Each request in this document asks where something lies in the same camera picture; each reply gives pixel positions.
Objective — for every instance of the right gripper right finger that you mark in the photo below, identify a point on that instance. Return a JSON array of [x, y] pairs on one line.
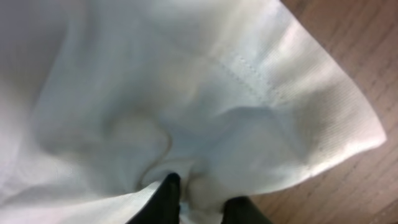
[[241, 210]]

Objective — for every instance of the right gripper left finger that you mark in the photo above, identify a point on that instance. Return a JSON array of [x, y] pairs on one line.
[[164, 206]]

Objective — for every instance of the white t-shirt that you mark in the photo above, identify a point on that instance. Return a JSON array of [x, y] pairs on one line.
[[100, 100]]

